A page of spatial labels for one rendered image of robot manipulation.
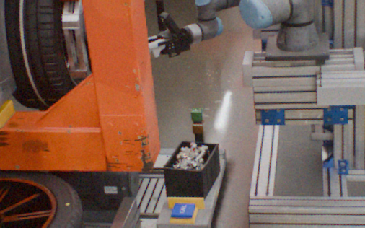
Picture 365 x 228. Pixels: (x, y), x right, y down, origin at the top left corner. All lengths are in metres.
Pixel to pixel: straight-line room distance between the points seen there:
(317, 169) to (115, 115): 1.01
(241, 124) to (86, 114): 1.60
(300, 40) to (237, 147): 1.22
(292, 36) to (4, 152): 1.09
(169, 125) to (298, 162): 1.08
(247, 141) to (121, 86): 1.49
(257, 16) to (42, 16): 0.77
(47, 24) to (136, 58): 0.48
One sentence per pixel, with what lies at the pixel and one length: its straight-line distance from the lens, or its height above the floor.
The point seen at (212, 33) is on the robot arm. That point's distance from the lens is 3.03.
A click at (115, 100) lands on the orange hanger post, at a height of 0.79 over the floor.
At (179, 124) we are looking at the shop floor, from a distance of 4.13.
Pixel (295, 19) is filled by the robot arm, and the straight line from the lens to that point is 2.73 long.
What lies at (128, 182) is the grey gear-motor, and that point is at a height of 0.35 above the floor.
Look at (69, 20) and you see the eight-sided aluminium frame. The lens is 2.84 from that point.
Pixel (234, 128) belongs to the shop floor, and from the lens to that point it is 4.04.
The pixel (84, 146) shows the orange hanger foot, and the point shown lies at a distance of 2.66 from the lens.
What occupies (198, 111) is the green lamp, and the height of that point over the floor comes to 0.66.
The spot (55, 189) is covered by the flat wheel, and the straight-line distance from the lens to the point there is 2.67.
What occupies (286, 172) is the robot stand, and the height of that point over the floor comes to 0.21.
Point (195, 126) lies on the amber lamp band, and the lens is 2.74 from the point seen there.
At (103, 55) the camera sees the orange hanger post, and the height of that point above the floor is 0.95.
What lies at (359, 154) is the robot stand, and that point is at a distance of 3.16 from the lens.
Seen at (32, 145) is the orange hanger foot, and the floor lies 0.62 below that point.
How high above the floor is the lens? 1.82
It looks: 25 degrees down
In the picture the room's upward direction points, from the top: 6 degrees counter-clockwise
